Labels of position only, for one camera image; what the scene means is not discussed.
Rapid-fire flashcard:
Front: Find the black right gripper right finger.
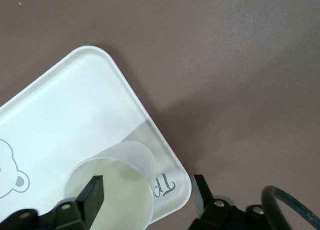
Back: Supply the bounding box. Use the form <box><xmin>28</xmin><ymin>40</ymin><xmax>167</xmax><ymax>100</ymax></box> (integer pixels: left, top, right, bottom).
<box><xmin>192</xmin><ymin>174</ymin><xmax>288</xmax><ymax>230</ymax></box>

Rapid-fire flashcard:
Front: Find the white plastic cup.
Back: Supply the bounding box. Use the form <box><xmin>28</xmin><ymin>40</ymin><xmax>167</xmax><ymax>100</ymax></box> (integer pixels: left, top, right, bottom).
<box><xmin>65</xmin><ymin>139</ymin><xmax>157</xmax><ymax>230</ymax></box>

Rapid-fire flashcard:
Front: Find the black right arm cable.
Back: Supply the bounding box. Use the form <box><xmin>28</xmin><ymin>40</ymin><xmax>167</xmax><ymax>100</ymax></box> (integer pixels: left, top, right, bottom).
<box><xmin>259</xmin><ymin>185</ymin><xmax>320</xmax><ymax>230</ymax></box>

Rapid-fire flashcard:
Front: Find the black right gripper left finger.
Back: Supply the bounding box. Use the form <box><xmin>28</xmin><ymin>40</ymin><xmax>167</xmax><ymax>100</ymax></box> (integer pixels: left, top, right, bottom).
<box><xmin>0</xmin><ymin>174</ymin><xmax>105</xmax><ymax>230</ymax></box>

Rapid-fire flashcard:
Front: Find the cream bear print tray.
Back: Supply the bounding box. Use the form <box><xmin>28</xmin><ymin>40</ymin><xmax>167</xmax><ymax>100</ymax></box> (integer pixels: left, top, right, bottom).
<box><xmin>0</xmin><ymin>45</ymin><xmax>193</xmax><ymax>230</ymax></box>

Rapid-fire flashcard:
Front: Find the brown table mat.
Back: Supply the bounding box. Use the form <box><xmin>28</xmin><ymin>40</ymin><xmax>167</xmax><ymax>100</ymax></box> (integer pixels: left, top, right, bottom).
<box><xmin>0</xmin><ymin>0</ymin><xmax>320</xmax><ymax>230</ymax></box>

